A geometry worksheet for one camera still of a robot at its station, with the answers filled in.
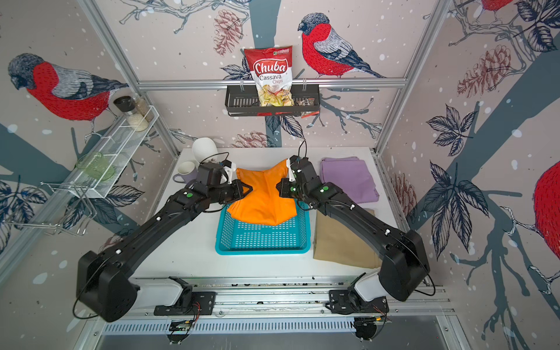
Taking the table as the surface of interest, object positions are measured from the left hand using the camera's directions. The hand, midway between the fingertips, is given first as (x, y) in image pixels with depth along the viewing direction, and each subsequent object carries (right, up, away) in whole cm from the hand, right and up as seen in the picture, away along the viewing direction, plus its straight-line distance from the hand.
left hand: (255, 185), depth 78 cm
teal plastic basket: (+13, -23, +12) cm, 29 cm away
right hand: (+7, 0, +2) cm, 8 cm away
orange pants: (+3, -7, +2) cm, 8 cm away
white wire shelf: (-52, +14, +1) cm, 54 cm away
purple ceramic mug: (-36, +4, +23) cm, 42 cm away
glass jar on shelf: (-46, +25, +6) cm, 53 cm away
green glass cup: (-51, +7, -8) cm, 52 cm away
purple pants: (+46, +2, +33) cm, 57 cm away
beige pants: (+31, -24, +8) cm, 40 cm away
